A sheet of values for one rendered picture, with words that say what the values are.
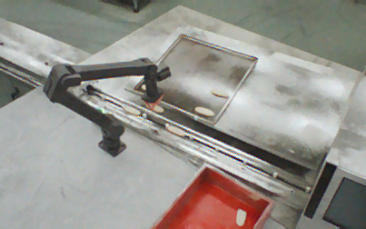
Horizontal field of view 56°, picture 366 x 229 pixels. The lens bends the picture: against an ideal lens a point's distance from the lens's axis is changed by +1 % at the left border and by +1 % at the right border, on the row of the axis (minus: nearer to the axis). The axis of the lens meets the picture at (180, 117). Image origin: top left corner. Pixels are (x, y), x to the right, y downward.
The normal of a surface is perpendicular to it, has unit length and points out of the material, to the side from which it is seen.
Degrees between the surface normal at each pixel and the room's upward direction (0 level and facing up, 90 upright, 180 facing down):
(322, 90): 10
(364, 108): 0
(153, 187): 0
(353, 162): 0
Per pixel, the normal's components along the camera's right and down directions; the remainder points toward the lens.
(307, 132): -0.11, -0.59
